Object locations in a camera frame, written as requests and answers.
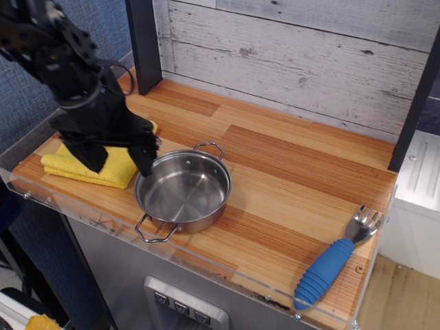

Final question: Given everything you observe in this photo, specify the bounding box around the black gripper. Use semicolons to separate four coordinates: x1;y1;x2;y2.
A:
50;91;162;177

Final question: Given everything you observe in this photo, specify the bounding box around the silver steel pot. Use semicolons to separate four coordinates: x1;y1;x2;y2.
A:
134;142;232;243

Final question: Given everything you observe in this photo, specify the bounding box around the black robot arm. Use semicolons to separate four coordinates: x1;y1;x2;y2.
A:
1;1;160;177

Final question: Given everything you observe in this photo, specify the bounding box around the folded yellow cloth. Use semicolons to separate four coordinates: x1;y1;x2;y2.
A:
40;120;159;190

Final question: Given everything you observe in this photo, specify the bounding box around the clear acrylic front guard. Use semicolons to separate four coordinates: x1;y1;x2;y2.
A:
1;157;397;329

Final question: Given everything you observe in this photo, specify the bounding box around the silver button control panel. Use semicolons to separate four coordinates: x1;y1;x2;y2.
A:
144;276;230;329

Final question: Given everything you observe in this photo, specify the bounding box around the yellow object bottom left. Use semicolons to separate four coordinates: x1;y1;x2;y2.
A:
25;314;61;330

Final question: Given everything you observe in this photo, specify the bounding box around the white box at right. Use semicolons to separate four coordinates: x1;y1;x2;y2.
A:
378;131;439;278

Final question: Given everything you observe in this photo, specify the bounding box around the black left upright post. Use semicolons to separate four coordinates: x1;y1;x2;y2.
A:
125;0;162;96

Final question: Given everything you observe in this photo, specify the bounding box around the black upright post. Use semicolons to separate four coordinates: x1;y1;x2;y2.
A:
388;32;439;173
125;0;162;96

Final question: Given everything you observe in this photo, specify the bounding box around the blue handled fork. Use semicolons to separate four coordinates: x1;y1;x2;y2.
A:
294;205;385;311

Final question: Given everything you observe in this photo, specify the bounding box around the black right upright post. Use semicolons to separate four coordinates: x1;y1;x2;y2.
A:
388;32;439;173

